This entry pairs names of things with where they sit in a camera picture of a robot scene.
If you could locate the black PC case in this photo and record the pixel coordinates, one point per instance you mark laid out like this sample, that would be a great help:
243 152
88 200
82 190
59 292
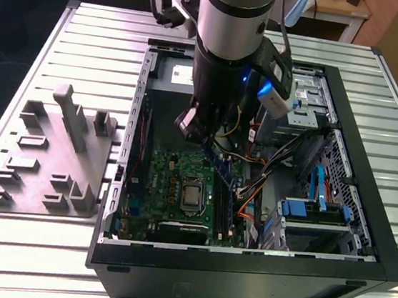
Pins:
227 281

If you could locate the silver CPU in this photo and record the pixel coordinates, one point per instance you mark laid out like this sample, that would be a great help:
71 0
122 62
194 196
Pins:
192 195

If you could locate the black CPU socket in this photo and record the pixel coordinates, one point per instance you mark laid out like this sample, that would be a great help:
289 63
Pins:
193 180

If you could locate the grey power supply unit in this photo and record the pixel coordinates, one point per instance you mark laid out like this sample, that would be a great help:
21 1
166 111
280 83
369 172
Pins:
166 116

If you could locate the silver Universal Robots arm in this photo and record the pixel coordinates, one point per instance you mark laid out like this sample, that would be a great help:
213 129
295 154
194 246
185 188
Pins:
231 27

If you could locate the metal drive cage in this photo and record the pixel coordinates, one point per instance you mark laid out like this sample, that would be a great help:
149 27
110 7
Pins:
302 125

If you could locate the green motherboard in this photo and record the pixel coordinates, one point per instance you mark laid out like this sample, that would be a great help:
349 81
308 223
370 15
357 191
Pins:
160 173

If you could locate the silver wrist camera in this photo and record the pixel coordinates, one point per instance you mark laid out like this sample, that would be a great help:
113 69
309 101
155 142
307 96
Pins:
276 105

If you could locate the black graphics card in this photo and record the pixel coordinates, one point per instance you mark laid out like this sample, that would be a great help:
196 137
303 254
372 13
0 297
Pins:
182 231

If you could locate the RAM stick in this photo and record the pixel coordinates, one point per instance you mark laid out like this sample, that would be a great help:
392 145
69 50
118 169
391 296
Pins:
222 169

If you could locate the blue drive bay latch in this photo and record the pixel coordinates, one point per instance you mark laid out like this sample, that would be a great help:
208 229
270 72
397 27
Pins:
295 103

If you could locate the hard disk in blue carrier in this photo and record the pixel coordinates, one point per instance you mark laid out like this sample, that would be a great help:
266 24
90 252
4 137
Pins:
294 208

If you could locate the grey parts rack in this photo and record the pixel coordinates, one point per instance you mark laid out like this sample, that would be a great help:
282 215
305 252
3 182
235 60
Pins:
57 161

